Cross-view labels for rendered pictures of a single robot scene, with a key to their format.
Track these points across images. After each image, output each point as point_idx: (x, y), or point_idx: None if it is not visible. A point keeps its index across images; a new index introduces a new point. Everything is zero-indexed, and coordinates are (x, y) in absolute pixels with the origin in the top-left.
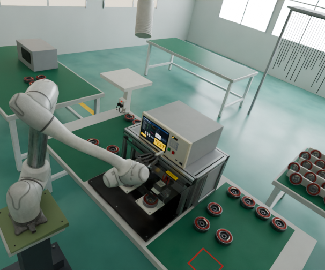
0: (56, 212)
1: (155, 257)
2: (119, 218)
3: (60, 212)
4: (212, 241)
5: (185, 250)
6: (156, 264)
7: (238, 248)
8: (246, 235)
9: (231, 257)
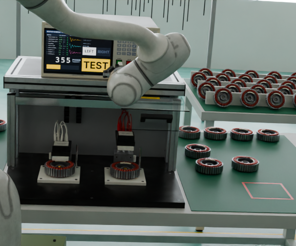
0: (24, 239)
1: (217, 212)
2: (114, 208)
3: (33, 235)
4: (240, 174)
5: (232, 192)
6: (225, 219)
7: (269, 167)
8: (258, 156)
9: (275, 175)
